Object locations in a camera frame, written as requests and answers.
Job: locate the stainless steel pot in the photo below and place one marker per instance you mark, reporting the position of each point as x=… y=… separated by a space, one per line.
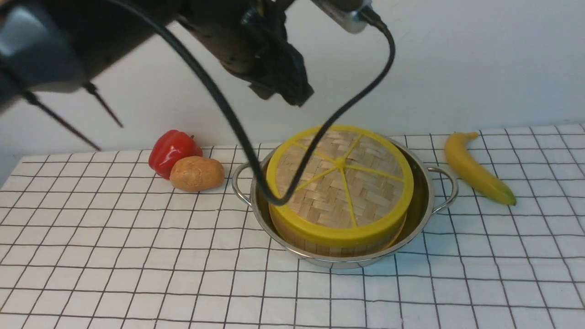
x=419 y=213

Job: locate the brown potato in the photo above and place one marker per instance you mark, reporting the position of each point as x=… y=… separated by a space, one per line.
x=195 y=174

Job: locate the red bell pepper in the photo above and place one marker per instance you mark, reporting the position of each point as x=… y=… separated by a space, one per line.
x=169 y=148

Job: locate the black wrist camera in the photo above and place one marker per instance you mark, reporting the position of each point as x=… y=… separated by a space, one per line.
x=346 y=13

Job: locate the yellow woven bamboo steamer lid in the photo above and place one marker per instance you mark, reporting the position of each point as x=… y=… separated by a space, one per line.
x=354 y=169

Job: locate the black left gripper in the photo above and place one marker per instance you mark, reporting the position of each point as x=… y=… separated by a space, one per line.
x=249 y=39

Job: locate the white grid tablecloth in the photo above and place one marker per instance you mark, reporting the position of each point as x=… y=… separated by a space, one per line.
x=96 y=241

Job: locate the yellow banana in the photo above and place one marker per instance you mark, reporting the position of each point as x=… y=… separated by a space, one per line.
x=473 y=173

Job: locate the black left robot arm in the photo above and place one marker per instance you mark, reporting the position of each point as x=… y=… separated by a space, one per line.
x=58 y=45

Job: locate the yellow rimmed bamboo steamer basket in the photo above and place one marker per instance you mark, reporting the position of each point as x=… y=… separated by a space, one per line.
x=339 y=234

